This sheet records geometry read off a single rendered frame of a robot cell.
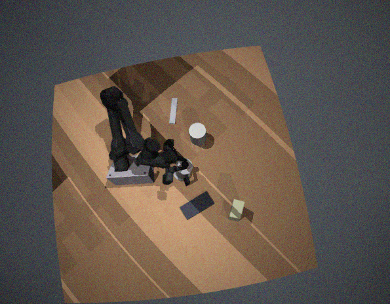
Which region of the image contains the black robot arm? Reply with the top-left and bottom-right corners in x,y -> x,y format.
100,86 -> 177,172

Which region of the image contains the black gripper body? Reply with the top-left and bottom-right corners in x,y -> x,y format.
152,139 -> 174,185

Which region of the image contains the clear glass french press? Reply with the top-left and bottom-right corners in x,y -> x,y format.
173,159 -> 193,186

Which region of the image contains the grey cylinder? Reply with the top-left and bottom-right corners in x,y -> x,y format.
189,123 -> 206,145

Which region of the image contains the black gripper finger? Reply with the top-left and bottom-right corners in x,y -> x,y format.
176,154 -> 187,161
172,166 -> 187,174

